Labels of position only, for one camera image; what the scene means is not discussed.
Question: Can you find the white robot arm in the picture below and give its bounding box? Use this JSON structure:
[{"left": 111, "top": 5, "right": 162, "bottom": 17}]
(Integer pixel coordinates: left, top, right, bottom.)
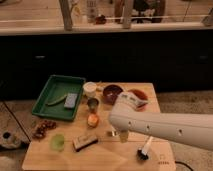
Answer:
[{"left": 109, "top": 92, "right": 213, "bottom": 151}]

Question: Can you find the orange terracotta bowl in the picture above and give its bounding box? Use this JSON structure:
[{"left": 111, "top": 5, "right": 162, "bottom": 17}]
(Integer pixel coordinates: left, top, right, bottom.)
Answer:
[{"left": 130, "top": 89, "right": 148, "bottom": 111}]

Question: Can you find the purple bowl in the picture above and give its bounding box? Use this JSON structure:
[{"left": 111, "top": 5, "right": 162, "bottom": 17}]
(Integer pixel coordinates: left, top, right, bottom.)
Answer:
[{"left": 103, "top": 84, "right": 123, "bottom": 105}]

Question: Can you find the orange fruit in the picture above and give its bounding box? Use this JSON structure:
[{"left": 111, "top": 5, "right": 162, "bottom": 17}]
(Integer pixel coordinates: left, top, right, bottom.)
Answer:
[{"left": 87, "top": 114, "right": 99, "bottom": 127}]

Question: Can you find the small metal cup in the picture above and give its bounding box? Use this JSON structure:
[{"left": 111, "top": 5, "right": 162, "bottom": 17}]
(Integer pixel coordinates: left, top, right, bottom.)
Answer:
[{"left": 87, "top": 98, "right": 99, "bottom": 113}]

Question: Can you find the wooden board eraser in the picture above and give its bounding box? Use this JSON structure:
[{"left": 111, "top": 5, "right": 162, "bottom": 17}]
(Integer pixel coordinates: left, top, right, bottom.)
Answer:
[{"left": 73, "top": 134, "right": 98, "bottom": 152}]

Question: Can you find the white cup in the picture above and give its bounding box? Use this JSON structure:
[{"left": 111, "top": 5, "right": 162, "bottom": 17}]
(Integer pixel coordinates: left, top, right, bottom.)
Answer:
[{"left": 83, "top": 82, "right": 97, "bottom": 98}]

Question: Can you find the grey sponge block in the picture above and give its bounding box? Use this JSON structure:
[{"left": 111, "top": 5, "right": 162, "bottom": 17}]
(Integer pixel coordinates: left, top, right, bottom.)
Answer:
[{"left": 64, "top": 93, "right": 77, "bottom": 109}]

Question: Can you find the green plastic cup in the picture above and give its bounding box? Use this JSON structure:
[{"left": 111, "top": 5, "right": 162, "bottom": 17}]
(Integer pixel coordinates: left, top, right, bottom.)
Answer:
[{"left": 50, "top": 134, "right": 65, "bottom": 151}]

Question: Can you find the green cucumber slice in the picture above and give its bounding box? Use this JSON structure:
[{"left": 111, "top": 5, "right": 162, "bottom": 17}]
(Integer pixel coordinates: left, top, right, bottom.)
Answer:
[{"left": 46, "top": 94, "right": 67, "bottom": 106}]

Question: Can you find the green plastic tray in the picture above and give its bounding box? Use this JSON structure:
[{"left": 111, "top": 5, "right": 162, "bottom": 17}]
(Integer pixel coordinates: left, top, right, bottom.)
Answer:
[{"left": 32, "top": 75, "right": 85, "bottom": 121}]

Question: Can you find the brown grape bunch toy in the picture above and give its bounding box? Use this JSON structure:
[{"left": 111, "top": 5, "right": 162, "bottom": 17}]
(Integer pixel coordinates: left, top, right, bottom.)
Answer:
[{"left": 33, "top": 120, "right": 57, "bottom": 139}]

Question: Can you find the white handled dish brush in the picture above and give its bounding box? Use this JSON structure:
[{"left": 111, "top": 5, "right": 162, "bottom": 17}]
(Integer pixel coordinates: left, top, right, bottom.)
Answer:
[{"left": 137, "top": 136, "right": 153, "bottom": 160}]

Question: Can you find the black power cable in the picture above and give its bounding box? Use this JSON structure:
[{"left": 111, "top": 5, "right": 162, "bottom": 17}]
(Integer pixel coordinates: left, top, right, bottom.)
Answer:
[{"left": 175, "top": 161, "right": 195, "bottom": 171}]

